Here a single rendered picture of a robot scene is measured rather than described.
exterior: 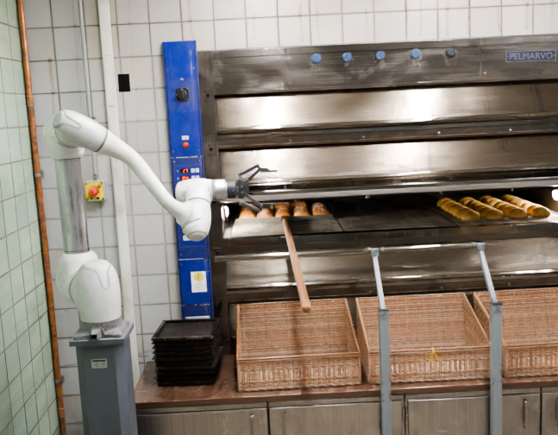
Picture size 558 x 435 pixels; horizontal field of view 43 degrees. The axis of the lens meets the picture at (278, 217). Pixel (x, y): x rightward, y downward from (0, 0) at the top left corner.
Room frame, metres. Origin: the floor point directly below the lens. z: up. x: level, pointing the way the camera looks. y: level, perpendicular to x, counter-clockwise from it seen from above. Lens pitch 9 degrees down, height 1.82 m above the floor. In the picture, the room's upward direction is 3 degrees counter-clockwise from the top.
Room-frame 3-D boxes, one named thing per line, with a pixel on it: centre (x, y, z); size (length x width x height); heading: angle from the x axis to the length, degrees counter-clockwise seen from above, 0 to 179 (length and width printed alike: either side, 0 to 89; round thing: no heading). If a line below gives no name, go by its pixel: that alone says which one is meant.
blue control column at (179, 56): (4.44, 0.44, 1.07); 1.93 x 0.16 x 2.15; 1
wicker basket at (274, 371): (3.25, -0.05, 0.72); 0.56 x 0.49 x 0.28; 92
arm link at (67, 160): (2.83, 0.82, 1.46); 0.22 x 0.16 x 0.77; 35
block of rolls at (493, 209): (3.97, -1.19, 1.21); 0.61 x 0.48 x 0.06; 1
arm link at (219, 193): (2.96, 0.24, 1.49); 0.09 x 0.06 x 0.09; 1
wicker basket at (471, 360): (3.26, -0.64, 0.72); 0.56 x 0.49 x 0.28; 90
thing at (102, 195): (3.46, 0.88, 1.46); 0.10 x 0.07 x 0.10; 91
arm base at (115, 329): (2.63, 0.70, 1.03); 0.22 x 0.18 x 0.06; 1
